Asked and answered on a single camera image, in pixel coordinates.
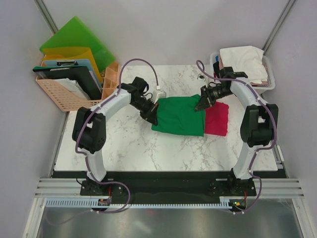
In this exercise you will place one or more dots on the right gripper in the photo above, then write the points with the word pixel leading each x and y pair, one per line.
pixel 205 101

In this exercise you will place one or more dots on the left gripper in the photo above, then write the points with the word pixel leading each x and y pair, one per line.
pixel 150 115

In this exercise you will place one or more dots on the red t shirt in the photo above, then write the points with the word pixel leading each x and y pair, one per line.
pixel 216 119

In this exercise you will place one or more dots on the green t shirt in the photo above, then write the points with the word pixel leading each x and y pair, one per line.
pixel 177 115

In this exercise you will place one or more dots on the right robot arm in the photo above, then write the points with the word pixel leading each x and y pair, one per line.
pixel 259 124

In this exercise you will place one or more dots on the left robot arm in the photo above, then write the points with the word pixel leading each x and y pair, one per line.
pixel 89 130

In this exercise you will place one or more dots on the pink t shirt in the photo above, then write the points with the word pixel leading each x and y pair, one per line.
pixel 221 67

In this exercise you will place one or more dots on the white t shirt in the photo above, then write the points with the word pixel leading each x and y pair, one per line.
pixel 247 59

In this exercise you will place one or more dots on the white laundry basket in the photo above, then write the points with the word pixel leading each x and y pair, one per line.
pixel 266 64

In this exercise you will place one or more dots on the black binder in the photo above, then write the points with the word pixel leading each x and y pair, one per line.
pixel 80 74

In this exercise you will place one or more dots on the blue clipboard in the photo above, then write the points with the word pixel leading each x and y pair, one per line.
pixel 52 62

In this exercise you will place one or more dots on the peach file organizer basket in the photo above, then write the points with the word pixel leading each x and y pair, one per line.
pixel 69 96

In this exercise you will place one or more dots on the yellow plastic folder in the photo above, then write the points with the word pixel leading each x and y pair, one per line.
pixel 72 53

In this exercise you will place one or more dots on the green plastic folder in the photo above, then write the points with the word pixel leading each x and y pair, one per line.
pixel 76 34

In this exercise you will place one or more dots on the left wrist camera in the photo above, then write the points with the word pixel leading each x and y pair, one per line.
pixel 157 94

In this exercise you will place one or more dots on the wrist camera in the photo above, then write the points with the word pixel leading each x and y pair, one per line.
pixel 201 77
pixel 157 94

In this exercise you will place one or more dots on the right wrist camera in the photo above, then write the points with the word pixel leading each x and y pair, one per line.
pixel 201 77

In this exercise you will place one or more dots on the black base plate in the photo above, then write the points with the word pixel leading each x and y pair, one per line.
pixel 214 183

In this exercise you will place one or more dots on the white cable duct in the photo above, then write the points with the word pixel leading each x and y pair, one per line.
pixel 98 203

